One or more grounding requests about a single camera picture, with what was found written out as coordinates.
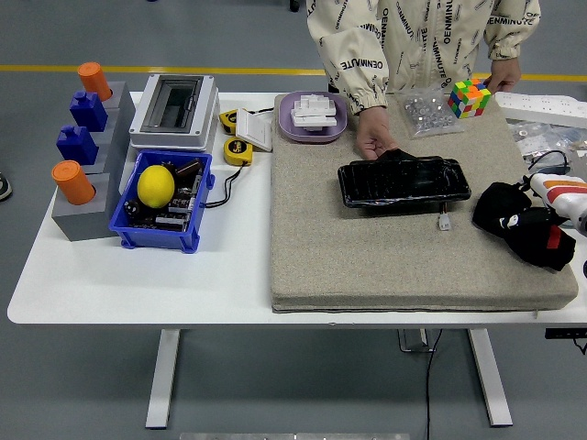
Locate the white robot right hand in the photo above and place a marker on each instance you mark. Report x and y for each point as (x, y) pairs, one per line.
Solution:
(559, 197)

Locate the person's right hand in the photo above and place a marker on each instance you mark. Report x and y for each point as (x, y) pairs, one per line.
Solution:
(373, 135)

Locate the person's left hand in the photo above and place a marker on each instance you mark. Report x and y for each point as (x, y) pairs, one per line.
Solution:
(506, 73)

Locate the black rag red tag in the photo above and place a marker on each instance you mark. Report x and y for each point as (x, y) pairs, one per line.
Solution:
(493, 206)

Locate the white switch plate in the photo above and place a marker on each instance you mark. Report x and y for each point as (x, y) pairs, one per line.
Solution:
(253, 130)

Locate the grey circuit breaker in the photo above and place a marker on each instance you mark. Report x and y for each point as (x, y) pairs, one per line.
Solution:
(579, 160)

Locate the colourful puzzle cube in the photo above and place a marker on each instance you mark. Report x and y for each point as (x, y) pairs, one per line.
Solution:
(468, 98)

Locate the white power strip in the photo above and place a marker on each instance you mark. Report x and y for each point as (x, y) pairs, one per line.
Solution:
(541, 107)

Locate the clear bag metal nuts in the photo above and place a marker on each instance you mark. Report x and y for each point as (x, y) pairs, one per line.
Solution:
(426, 114)

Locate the clear bags of washers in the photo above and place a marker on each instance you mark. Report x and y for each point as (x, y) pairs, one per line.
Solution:
(541, 135)

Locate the purple tray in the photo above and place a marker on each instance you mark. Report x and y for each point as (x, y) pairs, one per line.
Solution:
(290, 130)

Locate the person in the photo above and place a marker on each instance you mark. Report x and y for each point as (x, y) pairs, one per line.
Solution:
(426, 41)

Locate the white plug connector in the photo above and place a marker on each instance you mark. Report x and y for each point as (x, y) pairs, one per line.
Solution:
(444, 225)

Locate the beige mat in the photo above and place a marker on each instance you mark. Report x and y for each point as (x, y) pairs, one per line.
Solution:
(367, 261)

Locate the yellow tape measure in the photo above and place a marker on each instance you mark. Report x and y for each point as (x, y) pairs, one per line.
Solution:
(227, 120)
(237, 151)

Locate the black chair wheel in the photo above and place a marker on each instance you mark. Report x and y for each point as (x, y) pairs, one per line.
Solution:
(295, 4)

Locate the brown cylinder capacitor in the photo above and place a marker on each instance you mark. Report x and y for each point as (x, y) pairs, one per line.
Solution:
(188, 167)

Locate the white table leg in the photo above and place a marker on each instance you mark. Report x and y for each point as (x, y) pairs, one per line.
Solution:
(488, 380)
(160, 385)

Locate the dark circuit board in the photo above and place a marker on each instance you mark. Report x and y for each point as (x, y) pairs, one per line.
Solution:
(176, 206)

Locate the yellow lemon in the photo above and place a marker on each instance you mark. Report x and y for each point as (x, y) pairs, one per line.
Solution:
(156, 187)

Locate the blue plastic bin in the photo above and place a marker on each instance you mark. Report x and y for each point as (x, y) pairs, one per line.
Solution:
(153, 238)

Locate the black round capacitor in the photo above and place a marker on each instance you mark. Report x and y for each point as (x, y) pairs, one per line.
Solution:
(132, 207)

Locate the orange cylinder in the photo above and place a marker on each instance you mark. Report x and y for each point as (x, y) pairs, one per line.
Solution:
(73, 183)
(94, 80)

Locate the blue block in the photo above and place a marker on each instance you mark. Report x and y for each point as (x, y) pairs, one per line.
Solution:
(88, 111)
(77, 144)

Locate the grey stepped holder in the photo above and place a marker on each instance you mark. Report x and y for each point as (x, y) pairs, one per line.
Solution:
(82, 222)

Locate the white switch parts stack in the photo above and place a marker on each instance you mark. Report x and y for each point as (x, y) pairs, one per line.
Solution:
(314, 114)

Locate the metal floor bracket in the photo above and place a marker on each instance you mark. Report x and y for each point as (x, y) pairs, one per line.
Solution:
(415, 341)

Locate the grey white enclosure box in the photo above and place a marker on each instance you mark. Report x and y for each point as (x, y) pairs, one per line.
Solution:
(151, 141)

